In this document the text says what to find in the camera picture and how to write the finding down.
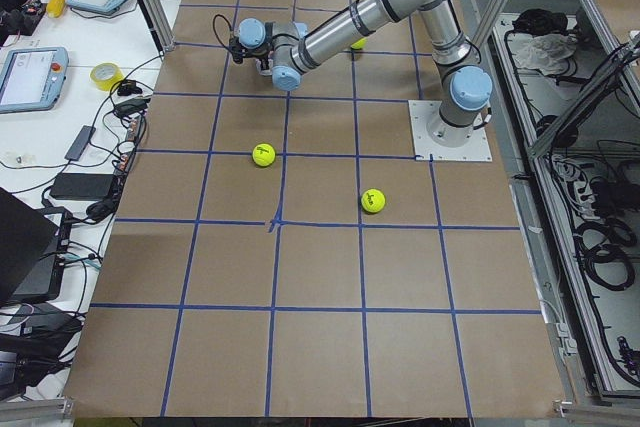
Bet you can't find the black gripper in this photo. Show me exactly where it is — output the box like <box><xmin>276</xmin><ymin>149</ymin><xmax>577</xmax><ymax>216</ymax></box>
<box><xmin>229</xmin><ymin>35</ymin><xmax>273</xmax><ymax>72</ymax></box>

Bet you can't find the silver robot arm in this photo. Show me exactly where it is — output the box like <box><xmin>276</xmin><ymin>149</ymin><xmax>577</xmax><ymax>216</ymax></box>
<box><xmin>227</xmin><ymin>0</ymin><xmax>493</xmax><ymax>129</ymax></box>

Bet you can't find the yellow Wilson ball near left-side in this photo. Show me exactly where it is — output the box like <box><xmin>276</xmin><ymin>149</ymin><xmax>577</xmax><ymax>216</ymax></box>
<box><xmin>252</xmin><ymin>143</ymin><xmax>276</xmax><ymax>167</ymax></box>

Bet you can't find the yellow wilson ball left-side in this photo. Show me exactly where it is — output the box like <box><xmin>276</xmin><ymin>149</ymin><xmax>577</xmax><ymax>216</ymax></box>
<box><xmin>252</xmin><ymin>143</ymin><xmax>276</xmax><ymax>167</ymax></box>
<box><xmin>360</xmin><ymin>188</ymin><xmax>386</xmax><ymax>214</ymax></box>

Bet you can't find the yellow Head tennis ball centre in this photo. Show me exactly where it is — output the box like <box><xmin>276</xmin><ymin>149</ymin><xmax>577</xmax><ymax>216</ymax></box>
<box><xmin>350</xmin><ymin>38</ymin><xmax>367</xmax><ymax>51</ymax></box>

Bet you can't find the yellow Wilson ball far left-side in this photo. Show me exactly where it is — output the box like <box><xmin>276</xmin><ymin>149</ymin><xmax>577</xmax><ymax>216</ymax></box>
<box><xmin>360</xmin><ymin>188</ymin><xmax>386</xmax><ymax>214</ymax></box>

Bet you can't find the yellow tape roll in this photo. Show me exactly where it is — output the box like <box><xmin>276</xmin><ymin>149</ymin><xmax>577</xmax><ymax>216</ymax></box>
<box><xmin>90</xmin><ymin>62</ymin><xmax>124</xmax><ymax>92</ymax></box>

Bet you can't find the grey teach pendant near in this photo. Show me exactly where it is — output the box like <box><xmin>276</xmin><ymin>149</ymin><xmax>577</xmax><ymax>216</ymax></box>
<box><xmin>1</xmin><ymin>47</ymin><xmax>69</xmax><ymax>114</ymax></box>

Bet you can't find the black power adapter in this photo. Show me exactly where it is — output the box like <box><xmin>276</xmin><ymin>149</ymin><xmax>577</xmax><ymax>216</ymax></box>
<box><xmin>50</xmin><ymin>173</ymin><xmax>114</xmax><ymax>201</ymax></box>

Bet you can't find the black laptop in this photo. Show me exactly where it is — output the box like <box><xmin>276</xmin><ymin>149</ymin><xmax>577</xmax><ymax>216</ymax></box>
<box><xmin>1</xmin><ymin>190</ymin><xmax>71</xmax><ymax>306</ymax></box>

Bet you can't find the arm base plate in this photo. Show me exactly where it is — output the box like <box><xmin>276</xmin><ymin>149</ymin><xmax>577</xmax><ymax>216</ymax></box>
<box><xmin>408</xmin><ymin>100</ymin><xmax>492</xmax><ymax>162</ymax></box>

